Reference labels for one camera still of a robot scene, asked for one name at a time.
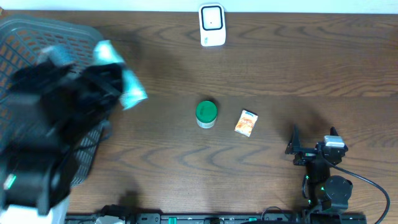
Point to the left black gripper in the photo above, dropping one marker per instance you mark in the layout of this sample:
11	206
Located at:
106	86

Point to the small orange snack packet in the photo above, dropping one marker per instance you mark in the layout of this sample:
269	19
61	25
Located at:
246	123

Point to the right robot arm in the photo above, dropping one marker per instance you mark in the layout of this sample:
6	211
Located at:
327	194

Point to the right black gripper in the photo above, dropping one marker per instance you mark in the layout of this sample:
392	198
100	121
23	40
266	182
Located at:
306	154

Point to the grey plastic basket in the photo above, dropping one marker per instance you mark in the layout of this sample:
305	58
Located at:
22	40

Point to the white barcode scanner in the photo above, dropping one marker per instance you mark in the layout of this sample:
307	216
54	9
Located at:
212	25

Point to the green lid jar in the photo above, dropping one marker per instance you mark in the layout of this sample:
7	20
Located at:
206	114

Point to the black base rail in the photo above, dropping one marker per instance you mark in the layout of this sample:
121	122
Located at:
155	218

